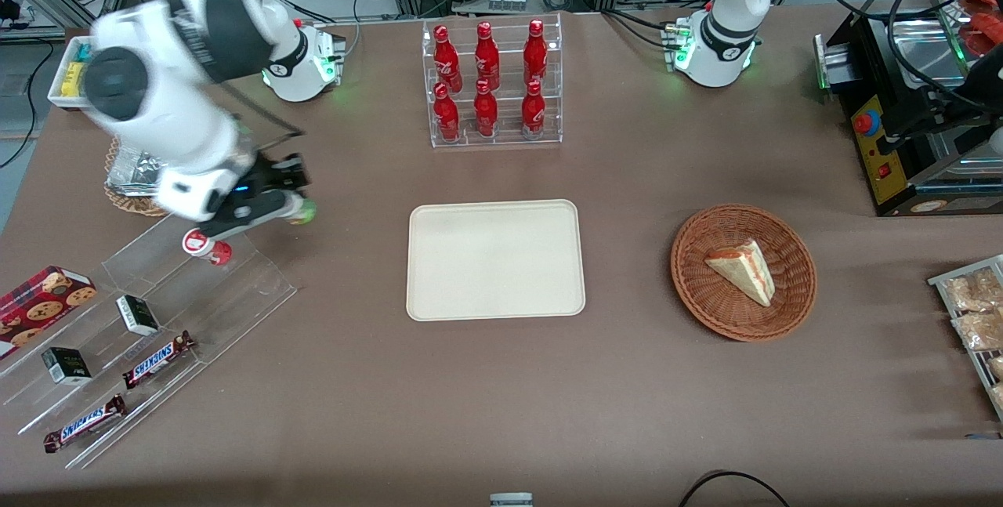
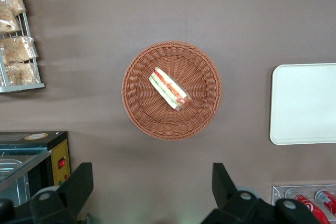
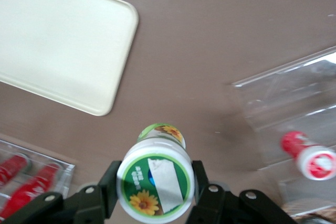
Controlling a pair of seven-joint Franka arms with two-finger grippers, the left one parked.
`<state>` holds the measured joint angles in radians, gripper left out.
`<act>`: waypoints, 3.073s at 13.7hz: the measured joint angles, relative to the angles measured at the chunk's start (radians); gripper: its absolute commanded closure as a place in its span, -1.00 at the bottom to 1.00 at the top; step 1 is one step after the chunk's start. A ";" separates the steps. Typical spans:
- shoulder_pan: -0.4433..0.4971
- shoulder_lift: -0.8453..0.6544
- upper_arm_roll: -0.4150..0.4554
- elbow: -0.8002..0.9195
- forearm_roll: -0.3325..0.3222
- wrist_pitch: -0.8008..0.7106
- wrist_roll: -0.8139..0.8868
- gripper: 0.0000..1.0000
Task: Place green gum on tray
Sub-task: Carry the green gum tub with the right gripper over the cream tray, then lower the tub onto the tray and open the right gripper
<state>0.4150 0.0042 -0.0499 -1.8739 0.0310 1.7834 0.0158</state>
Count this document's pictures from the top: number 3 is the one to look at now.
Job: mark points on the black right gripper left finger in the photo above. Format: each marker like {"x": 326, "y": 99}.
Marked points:
{"x": 89, "y": 203}

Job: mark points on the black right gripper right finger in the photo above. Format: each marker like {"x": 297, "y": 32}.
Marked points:
{"x": 215, "y": 205}

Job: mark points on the green gum canister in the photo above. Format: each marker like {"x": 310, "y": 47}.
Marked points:
{"x": 155, "y": 176}

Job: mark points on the red gum canister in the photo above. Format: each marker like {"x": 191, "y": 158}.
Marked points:
{"x": 315, "y": 162}

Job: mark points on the cream plastic tray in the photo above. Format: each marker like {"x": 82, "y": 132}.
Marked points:
{"x": 60, "y": 37}

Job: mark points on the clear acrylic bottle rack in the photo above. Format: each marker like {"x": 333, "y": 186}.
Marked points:
{"x": 67, "y": 171}

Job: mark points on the clear acrylic stepped stand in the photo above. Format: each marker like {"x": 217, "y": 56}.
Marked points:
{"x": 288, "y": 98}

